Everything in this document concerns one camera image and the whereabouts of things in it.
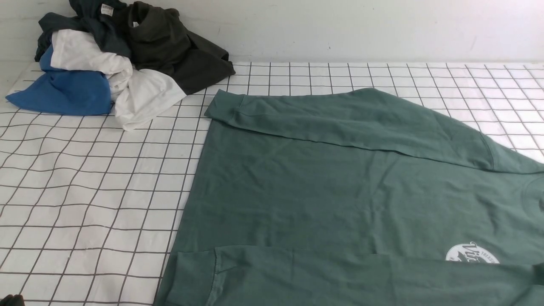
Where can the white shirt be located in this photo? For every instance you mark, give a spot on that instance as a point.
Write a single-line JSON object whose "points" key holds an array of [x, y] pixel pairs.
{"points": [[139, 95]]}

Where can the blue shirt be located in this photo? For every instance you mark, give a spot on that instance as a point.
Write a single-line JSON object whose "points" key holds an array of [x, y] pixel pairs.
{"points": [[63, 92]]}

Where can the white grid-pattern tablecloth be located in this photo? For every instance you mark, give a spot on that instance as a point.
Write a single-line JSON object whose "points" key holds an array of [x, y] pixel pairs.
{"points": [[89, 211]]}

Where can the green long-sleeve shirt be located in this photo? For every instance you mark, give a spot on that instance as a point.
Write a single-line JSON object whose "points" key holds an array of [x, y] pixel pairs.
{"points": [[354, 199]]}

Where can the dark olive shirt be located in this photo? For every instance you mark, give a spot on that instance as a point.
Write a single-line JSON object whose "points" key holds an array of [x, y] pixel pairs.
{"points": [[159, 41]]}

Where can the dark navy shirt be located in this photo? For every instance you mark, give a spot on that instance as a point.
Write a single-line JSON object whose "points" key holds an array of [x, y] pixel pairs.
{"points": [[96, 17]]}

